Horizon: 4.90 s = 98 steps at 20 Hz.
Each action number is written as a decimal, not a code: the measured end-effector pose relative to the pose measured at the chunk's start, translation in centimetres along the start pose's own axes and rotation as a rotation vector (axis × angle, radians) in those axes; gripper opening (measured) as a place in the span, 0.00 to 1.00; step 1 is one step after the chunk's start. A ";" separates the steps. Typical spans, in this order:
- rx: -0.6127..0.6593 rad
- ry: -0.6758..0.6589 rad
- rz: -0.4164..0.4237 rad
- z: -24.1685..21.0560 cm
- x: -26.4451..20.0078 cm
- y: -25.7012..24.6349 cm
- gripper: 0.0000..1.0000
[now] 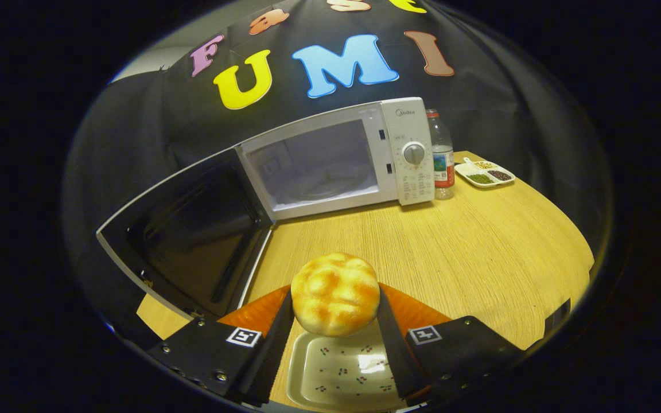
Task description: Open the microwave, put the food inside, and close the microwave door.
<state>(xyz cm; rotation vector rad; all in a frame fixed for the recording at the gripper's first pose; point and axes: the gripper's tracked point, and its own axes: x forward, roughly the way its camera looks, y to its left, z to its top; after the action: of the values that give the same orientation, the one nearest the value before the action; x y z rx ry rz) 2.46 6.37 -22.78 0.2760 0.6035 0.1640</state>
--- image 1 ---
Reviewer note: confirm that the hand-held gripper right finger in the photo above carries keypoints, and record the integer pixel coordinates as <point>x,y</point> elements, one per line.
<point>396,355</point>

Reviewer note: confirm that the black backdrop cloth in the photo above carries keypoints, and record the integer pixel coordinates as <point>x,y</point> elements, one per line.
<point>135,132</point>

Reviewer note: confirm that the clear bottle with red cap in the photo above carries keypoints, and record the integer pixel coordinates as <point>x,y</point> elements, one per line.
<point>442,166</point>

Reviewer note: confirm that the white microwave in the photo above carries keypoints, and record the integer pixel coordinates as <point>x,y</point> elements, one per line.
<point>396,123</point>

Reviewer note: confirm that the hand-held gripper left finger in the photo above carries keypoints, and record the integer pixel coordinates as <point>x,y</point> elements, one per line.
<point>276,350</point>

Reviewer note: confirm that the pale tray with cherry print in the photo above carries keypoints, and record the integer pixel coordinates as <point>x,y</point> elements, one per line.
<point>336,373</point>

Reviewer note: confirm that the white divided dish of beans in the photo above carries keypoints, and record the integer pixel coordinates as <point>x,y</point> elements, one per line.
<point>484,174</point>

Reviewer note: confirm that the golden bread bun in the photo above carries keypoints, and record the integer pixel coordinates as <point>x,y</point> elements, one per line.
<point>335,292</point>

